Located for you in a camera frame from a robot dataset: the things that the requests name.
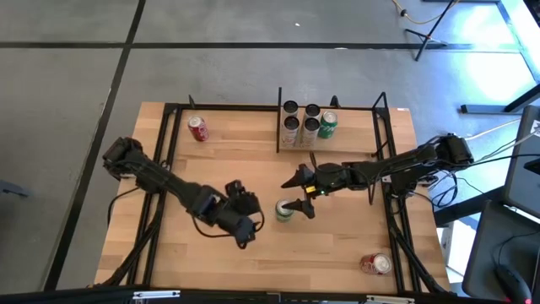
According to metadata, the black aluminium rig frame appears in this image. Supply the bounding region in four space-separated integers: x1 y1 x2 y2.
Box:
94 100 455 296

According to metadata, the black tripod stand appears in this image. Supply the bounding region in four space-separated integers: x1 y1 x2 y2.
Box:
404 0 461 62

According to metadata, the red Coca-Cola can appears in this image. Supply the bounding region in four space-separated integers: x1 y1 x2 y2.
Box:
359 252 393 276
186 115 210 143

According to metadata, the Celsius Peach Vibe can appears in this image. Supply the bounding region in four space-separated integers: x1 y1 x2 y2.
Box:
281 100 300 119

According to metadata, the yellow cable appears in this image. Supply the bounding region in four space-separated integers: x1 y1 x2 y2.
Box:
391 0 453 25

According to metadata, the dark grey desk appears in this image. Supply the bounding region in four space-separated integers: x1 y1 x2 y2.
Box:
462 200 540 304

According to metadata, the silver frame plate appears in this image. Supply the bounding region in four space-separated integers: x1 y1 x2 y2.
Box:
132 289 181 301
365 294 417 304

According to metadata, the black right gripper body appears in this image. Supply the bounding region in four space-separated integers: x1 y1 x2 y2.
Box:
301 161 350 213

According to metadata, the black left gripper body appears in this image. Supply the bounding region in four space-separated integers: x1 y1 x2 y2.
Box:
214 204 260 234

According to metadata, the grey chair base leg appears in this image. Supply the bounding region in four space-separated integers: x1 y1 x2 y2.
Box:
0 178 31 198

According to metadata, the black computer mouse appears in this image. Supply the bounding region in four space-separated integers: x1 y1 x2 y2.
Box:
494 263 533 304

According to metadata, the black table leg base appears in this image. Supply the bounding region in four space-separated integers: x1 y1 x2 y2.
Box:
459 82 540 116

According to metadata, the green Sprite can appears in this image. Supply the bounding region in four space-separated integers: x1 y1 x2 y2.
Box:
316 109 339 140
274 198 295 224

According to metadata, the white cable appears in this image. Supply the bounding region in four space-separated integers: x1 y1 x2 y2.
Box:
463 117 524 141

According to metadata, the dark grey cabinet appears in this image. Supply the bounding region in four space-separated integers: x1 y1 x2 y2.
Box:
501 105 540 219

